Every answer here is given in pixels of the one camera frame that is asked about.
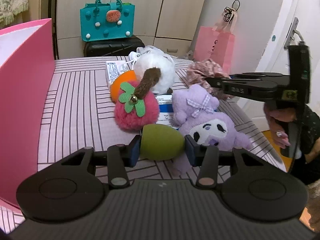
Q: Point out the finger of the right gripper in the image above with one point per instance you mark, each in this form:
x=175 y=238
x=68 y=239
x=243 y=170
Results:
x=256 y=75
x=222 y=83

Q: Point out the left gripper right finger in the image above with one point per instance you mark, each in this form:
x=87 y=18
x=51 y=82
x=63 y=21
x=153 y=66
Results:
x=206 y=157

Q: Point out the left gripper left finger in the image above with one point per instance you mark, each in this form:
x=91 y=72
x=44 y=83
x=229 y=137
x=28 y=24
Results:
x=119 y=157

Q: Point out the purple plush doll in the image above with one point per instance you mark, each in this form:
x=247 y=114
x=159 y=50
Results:
x=195 y=112

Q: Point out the green soft egg ball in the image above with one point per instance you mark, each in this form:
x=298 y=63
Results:
x=160 y=142

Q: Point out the pink plush strawberry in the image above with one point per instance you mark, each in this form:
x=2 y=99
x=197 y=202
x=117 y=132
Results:
x=136 y=109

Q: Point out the orange soft ball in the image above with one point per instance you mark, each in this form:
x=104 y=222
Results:
x=115 y=86

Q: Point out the person right hand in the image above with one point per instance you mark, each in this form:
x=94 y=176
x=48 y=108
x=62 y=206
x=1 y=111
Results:
x=275 y=118

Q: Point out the pink knitted scrunchie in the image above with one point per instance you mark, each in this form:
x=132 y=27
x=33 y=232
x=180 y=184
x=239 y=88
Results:
x=198 y=71

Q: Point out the pink paper gift bag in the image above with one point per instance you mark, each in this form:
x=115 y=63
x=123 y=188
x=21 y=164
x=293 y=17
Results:
x=217 y=42

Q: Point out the blue white tissue pack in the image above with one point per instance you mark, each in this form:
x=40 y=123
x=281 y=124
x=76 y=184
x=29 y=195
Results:
x=166 y=111

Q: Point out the white plush dog toy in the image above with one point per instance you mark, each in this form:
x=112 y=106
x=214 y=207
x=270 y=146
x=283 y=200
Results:
x=154 y=69

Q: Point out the beige wardrobe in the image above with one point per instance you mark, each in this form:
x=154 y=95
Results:
x=169 y=25

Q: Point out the black suitcase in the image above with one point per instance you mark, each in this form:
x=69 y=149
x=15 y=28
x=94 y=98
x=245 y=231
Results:
x=116 y=47

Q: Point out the teal felt handbag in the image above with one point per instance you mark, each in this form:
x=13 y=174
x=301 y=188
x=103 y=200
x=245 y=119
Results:
x=106 y=20

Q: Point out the pink storage box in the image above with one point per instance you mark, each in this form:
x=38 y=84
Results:
x=27 y=66

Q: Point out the silver door handle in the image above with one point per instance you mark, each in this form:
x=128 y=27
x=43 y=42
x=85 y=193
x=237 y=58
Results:
x=292 y=32

